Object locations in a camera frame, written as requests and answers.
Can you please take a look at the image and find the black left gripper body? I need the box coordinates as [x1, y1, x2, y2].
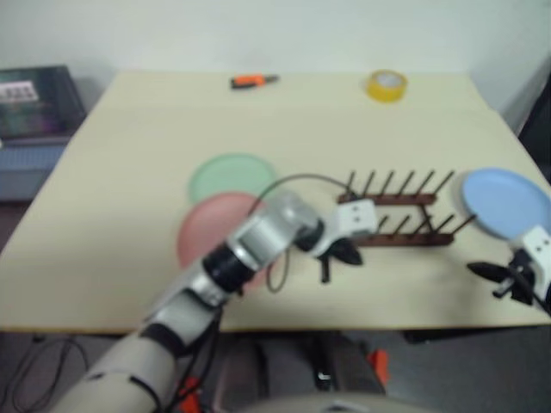
[326, 240, 346, 263]

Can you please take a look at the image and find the orange clip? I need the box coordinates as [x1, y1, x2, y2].
[177, 375, 204, 413]

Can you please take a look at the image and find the dark crate with label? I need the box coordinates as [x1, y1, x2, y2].
[0, 65, 87, 141]

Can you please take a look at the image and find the green plate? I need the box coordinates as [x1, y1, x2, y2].
[188, 152, 278, 207]

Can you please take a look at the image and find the small orange part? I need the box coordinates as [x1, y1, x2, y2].
[368, 349, 391, 385]

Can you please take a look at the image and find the grey left arm cable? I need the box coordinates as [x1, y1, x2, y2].
[249, 173, 358, 294]

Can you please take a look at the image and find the pink plate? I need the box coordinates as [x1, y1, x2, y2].
[176, 192, 288, 290]

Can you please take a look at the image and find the blue-grey box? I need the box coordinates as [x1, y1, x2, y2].
[0, 136, 72, 203]

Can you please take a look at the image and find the orange and black tool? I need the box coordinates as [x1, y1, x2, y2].
[230, 73, 281, 90]

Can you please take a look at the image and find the dark bulky object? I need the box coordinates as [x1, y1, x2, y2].
[500, 55, 551, 173]

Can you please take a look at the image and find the blue plate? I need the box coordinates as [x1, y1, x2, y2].
[461, 167, 551, 242]

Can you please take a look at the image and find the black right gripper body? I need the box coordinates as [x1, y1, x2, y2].
[505, 248, 537, 305]

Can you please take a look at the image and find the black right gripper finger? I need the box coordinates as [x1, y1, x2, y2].
[492, 278, 518, 300]
[467, 261, 511, 281]

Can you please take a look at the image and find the dark wooden dish rack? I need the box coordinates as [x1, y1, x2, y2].
[337, 170, 477, 249]

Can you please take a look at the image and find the yellow tape roll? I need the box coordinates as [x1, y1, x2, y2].
[365, 68, 408, 103]

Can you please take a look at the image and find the black floor cable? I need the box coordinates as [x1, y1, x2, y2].
[0, 333, 90, 413]

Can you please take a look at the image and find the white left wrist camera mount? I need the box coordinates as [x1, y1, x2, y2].
[309, 198, 376, 259]

